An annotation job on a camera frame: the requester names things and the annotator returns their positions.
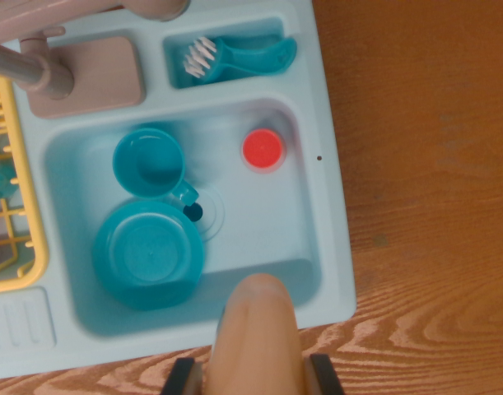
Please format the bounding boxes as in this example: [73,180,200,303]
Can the cream detergent bottle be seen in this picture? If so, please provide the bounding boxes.
[207,273,305,395]

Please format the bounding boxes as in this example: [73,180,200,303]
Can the small teal cup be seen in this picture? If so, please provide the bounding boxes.
[0,160,21,202]

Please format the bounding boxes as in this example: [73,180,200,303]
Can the light blue toy sink unit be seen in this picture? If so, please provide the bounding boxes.
[0,0,358,382]

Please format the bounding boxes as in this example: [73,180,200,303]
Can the red toy cup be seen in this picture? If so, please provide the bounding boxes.
[241,128,286,172]

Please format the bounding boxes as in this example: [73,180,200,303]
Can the teal toy mug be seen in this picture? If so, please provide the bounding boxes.
[112,128,200,206]

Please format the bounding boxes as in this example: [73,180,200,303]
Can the teal dish brush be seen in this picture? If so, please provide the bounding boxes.
[182,35,298,87]

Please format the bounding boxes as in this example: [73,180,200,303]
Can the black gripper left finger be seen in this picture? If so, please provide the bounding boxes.
[160,356,203,395]

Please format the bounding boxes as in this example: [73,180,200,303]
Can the grey toy faucet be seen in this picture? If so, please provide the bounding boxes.
[0,0,191,101]

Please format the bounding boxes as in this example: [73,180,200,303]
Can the yellow dish rack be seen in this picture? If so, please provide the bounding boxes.
[0,73,50,294]

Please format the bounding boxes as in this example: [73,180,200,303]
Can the teal toy plate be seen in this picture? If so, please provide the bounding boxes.
[91,197,206,312]

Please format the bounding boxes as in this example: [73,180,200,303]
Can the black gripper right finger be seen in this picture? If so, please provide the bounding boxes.
[303,352,346,395]

